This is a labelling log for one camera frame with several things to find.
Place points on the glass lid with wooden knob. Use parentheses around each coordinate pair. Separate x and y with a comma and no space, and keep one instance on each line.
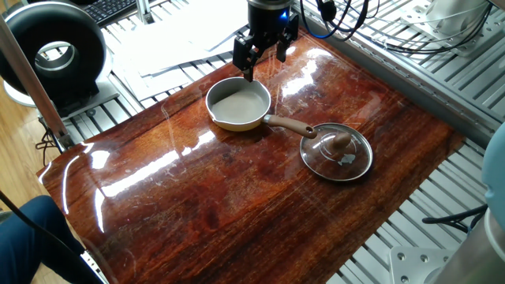
(340,141)

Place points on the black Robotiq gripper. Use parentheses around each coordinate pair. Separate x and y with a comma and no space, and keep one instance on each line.
(268,21)

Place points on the person's leg in blue trousers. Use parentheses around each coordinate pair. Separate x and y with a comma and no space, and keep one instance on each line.
(31,244)

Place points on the white paper sheet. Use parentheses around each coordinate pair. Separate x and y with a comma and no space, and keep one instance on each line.
(158,84)
(177,35)

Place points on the black computer keyboard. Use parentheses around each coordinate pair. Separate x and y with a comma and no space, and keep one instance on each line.
(110,10)

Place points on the silver perforated mounting plate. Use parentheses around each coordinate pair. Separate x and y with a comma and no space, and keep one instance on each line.
(489,35)

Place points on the grey aluminium table rail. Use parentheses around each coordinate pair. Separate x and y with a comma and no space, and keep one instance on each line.
(394,83)

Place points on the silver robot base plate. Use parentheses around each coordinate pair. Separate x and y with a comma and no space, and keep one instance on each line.
(414,264)

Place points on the wood-grain table mat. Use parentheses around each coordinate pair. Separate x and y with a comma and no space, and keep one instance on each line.
(236,197)

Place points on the grey metal frame post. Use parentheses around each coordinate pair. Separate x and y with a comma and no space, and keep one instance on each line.
(35,83)

